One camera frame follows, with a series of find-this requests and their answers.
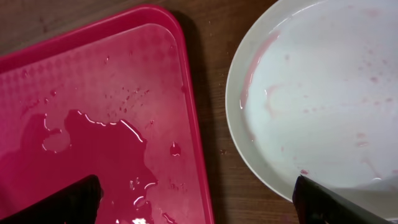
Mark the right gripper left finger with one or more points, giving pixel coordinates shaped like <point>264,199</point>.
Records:
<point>76,204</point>

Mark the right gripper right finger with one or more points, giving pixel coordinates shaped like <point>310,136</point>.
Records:
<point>315,204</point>

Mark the white plate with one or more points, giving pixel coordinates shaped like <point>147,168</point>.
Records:
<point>312,90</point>

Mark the red plastic tray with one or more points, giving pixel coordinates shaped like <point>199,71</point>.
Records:
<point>112,99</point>

